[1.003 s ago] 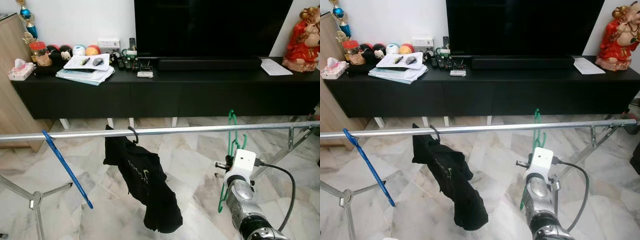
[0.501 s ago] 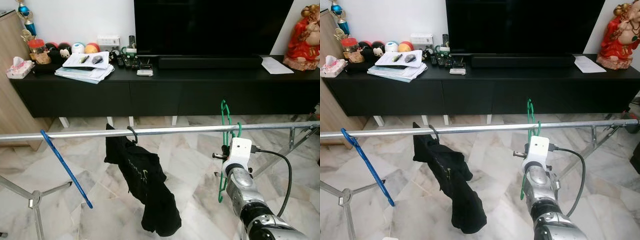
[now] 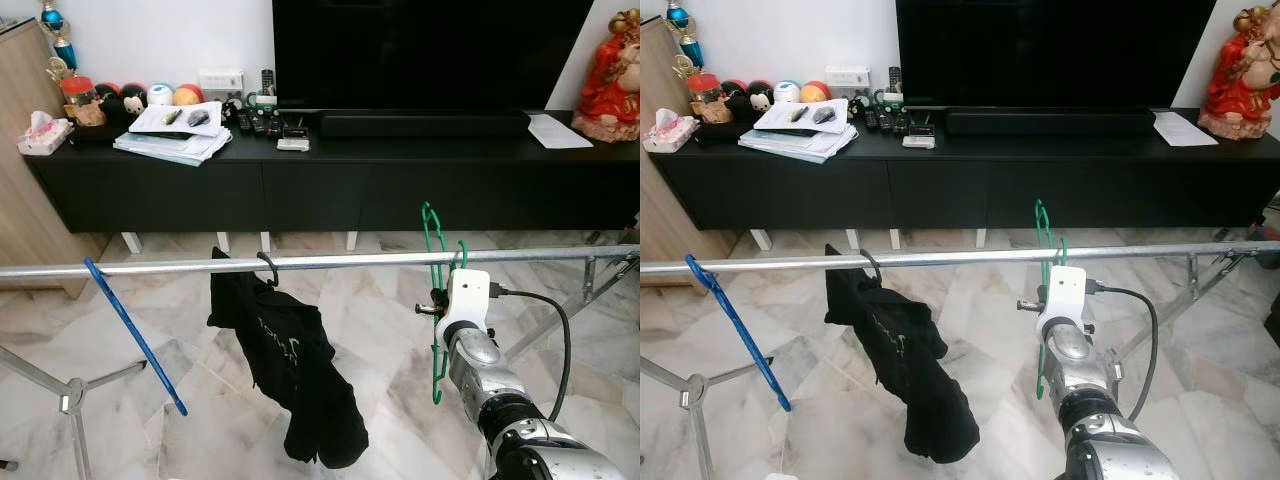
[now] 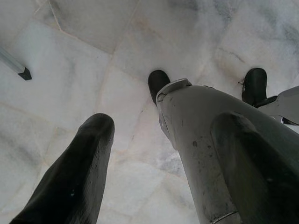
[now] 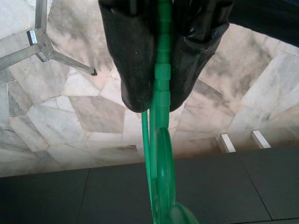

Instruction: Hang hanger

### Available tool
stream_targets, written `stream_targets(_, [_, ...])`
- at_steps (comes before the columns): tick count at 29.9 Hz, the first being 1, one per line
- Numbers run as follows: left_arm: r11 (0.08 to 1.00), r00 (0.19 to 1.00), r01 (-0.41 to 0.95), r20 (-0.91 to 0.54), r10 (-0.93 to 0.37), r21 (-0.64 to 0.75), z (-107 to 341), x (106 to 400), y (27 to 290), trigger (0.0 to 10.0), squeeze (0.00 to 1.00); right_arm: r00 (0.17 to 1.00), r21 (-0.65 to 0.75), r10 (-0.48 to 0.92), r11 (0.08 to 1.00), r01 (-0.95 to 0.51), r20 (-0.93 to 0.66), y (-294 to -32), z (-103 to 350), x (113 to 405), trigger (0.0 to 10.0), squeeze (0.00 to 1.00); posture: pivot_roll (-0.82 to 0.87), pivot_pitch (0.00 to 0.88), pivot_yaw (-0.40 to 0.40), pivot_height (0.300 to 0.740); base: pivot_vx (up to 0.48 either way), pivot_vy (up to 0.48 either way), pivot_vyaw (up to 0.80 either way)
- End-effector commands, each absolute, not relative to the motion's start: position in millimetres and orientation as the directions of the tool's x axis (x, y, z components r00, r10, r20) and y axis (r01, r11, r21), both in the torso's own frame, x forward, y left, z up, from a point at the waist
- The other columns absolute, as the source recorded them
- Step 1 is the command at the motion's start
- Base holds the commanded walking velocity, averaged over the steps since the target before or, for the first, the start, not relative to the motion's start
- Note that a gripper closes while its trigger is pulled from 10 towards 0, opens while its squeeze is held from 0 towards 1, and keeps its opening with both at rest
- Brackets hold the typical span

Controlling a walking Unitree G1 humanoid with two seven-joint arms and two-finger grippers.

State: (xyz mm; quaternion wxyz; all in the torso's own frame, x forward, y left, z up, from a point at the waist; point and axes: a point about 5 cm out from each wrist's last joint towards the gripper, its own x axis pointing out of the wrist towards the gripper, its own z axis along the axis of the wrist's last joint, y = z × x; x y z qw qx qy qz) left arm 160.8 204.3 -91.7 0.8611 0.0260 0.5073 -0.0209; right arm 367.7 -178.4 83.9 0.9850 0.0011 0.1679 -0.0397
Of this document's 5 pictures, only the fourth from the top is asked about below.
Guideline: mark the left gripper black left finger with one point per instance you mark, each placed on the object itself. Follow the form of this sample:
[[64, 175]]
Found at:
[[77, 177]]

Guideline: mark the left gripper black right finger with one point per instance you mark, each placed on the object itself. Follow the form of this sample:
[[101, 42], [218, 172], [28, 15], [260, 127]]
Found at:
[[261, 177]]

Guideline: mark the silver robot left leg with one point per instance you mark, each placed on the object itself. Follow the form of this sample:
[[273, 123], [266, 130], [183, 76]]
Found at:
[[194, 130]]

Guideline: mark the black robot right foot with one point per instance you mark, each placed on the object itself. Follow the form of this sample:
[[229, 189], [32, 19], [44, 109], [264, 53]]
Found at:
[[254, 84]]

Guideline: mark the black robot foot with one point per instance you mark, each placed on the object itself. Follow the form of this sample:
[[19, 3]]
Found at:
[[254, 84], [157, 81]]

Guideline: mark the black robot left foot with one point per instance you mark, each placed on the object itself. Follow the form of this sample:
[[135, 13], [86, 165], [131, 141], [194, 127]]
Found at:
[[157, 81]]

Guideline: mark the silver metal clothes rack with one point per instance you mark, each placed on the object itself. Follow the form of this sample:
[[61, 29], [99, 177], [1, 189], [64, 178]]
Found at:
[[14, 64]]

